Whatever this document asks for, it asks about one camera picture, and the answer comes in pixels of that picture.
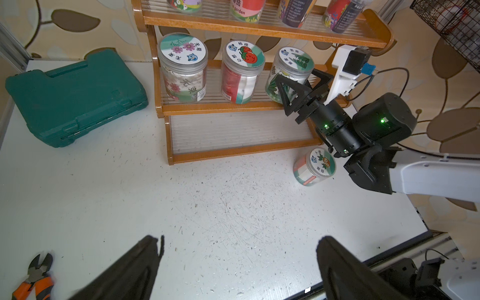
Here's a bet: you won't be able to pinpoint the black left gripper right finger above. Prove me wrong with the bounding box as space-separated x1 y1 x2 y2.
316 236 406 300

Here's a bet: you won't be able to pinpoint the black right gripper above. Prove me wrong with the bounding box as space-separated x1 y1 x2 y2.
274 69 338 126

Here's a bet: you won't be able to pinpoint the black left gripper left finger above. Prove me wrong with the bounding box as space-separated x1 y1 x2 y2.
71 235 165 300

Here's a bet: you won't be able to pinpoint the green lid seed jar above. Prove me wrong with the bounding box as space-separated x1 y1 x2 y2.
265 46 315 104

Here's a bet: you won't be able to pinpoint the tomato lid seed jar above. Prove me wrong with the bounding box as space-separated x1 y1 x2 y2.
221 40 266 105

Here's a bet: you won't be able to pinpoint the small clear seed cup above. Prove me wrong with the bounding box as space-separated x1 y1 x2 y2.
277 0 316 28

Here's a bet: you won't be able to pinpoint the lidded seed jar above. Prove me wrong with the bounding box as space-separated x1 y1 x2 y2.
293 147 336 186

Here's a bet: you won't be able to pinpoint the red label seed cup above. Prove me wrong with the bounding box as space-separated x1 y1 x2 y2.
230 0 266 23

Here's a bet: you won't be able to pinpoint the flower lid seed jar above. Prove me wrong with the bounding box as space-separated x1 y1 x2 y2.
158 32 208 103

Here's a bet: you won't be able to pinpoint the purple label seed cup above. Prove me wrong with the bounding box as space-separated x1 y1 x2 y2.
167 0 203 14

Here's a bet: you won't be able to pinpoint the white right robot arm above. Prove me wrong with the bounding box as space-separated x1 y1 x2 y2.
274 69 480 201

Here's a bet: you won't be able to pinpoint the wooden three-tier shelf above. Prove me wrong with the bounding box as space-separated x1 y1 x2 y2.
132 1 394 165

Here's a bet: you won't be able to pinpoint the orange black pliers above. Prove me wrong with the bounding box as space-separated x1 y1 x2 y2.
11 253 55 300

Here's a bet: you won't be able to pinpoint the green plastic tool case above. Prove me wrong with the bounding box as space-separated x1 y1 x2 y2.
5 49 148 148

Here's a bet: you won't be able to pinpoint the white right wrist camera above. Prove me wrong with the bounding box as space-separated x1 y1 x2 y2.
324 45 375 106

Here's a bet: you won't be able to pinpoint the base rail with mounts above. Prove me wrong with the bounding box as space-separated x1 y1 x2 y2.
284 230 466 300

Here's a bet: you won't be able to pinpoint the black wire basket right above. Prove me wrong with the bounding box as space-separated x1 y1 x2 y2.
409 0 480 71

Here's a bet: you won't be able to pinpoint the aluminium frame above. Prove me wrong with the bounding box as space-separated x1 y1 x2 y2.
0 24 32 72

